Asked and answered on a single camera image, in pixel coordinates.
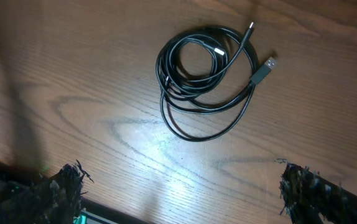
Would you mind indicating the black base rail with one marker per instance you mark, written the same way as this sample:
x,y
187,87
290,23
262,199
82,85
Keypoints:
x,y
10,186

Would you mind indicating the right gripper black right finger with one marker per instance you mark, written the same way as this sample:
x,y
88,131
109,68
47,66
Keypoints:
x,y
309,198

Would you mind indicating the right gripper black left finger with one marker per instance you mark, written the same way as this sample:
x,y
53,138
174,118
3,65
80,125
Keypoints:
x,y
41,199

